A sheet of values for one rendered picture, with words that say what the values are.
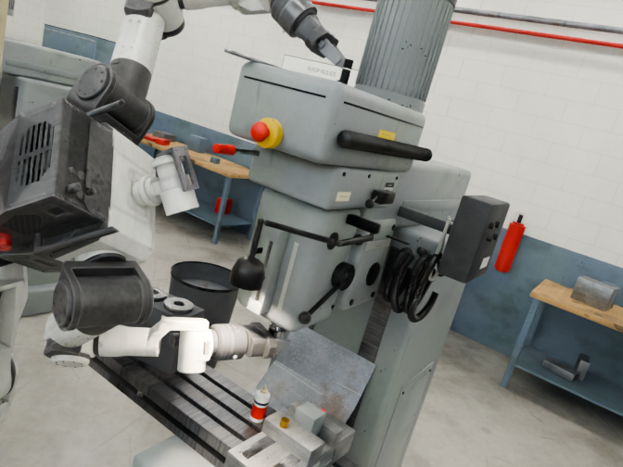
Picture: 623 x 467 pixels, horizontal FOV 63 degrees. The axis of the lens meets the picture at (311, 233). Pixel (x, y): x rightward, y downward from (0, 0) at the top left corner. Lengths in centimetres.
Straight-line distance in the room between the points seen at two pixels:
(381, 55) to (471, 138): 415
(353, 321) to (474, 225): 56
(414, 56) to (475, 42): 429
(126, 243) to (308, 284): 42
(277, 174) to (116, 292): 44
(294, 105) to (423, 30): 48
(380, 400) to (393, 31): 108
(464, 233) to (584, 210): 400
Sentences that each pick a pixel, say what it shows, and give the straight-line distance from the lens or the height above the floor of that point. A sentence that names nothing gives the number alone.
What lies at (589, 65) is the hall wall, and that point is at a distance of 540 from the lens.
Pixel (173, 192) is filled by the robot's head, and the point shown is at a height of 161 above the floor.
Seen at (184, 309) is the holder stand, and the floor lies 117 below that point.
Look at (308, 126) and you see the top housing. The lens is 100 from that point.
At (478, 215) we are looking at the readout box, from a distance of 129.
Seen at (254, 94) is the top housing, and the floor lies 183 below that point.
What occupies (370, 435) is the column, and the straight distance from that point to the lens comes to 175.
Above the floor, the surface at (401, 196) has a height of 166.
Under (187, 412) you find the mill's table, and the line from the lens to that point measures 150.
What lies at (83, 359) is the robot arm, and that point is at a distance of 123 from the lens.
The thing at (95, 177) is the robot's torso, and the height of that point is 161.
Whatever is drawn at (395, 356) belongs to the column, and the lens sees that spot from 162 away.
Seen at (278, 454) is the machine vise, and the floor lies 104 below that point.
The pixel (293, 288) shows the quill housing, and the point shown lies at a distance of 119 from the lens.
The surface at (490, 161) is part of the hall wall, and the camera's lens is 541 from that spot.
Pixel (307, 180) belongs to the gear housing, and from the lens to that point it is 111.
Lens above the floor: 183
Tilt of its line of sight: 13 degrees down
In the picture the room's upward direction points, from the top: 15 degrees clockwise
